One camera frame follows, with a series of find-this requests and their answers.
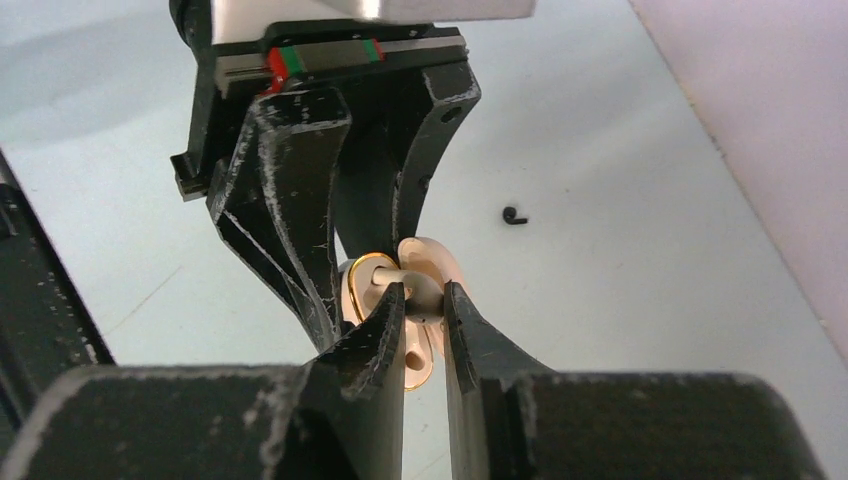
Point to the white earbud charging case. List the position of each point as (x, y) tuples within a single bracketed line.
[(359, 298)]

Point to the white earbud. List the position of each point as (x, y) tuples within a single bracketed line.
[(424, 296)]

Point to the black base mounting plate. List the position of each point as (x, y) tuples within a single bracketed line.
[(46, 329)]

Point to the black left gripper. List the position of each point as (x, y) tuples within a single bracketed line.
[(271, 202)]

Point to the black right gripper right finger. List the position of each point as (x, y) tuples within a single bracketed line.
[(512, 417)]

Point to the black earbud far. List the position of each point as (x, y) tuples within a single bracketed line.
[(511, 217)]

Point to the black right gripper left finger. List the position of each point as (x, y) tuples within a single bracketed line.
[(339, 416)]

